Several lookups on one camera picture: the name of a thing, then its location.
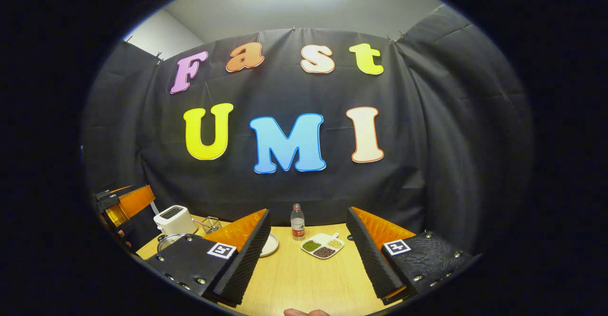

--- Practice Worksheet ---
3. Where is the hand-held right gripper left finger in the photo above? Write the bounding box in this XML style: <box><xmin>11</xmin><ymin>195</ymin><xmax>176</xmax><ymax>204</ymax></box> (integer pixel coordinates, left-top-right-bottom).
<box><xmin>144</xmin><ymin>209</ymin><xmax>272</xmax><ymax>307</ymax></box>

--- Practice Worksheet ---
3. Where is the round white plate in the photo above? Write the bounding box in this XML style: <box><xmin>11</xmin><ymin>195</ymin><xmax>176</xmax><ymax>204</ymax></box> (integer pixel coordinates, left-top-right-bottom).
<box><xmin>259</xmin><ymin>233</ymin><xmax>280</xmax><ymax>258</ymax></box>

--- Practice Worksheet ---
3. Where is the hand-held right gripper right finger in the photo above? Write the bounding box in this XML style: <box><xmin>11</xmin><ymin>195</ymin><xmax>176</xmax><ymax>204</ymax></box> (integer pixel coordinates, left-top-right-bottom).
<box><xmin>345</xmin><ymin>206</ymin><xmax>476</xmax><ymax>306</ymax></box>

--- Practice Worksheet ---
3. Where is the small wire basket striped handle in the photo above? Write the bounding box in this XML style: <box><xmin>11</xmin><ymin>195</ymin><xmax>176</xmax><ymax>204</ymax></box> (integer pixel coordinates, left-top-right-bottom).
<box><xmin>192</xmin><ymin>216</ymin><xmax>223</xmax><ymax>235</ymax></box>

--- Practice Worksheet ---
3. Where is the white divided tray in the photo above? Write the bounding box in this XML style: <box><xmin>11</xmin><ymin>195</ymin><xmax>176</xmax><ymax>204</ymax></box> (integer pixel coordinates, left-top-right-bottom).
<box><xmin>300</xmin><ymin>232</ymin><xmax>345</xmax><ymax>260</ymax></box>

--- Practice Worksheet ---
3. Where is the white toaster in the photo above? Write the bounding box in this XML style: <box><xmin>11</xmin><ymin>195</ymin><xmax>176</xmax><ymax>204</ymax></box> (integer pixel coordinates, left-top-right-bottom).
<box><xmin>153</xmin><ymin>205</ymin><xmax>199</xmax><ymax>236</ymax></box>

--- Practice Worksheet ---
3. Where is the clear water bottle red label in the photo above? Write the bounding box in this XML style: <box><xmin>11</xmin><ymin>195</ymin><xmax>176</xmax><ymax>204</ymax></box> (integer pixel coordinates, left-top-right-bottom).
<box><xmin>290</xmin><ymin>203</ymin><xmax>306</xmax><ymax>241</ymax></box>

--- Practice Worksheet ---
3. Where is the steel pot with black handle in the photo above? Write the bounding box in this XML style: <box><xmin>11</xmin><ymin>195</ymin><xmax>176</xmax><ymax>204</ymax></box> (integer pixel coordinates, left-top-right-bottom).
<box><xmin>156</xmin><ymin>233</ymin><xmax>190</xmax><ymax>253</ymax></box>

